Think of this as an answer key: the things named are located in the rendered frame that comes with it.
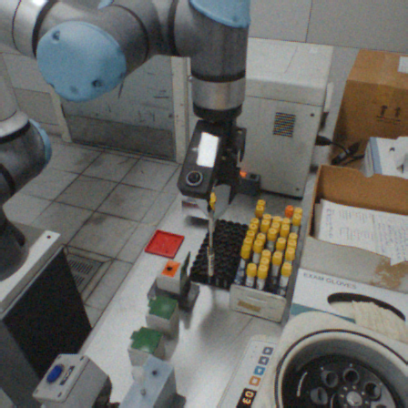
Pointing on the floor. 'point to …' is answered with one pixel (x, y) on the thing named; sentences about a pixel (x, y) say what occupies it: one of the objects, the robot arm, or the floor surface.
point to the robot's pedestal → (40, 329)
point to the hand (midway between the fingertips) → (211, 216)
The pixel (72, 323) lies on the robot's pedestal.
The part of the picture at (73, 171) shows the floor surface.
